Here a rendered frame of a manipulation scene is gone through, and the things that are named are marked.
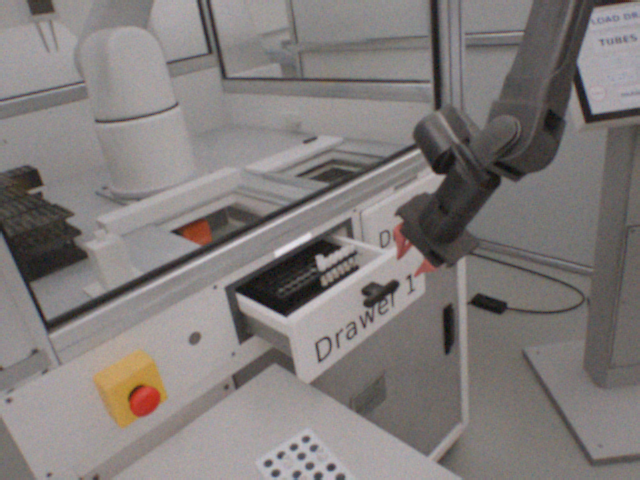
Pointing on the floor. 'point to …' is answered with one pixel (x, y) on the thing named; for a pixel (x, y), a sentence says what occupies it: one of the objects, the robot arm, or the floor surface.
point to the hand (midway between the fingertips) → (410, 263)
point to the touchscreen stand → (605, 323)
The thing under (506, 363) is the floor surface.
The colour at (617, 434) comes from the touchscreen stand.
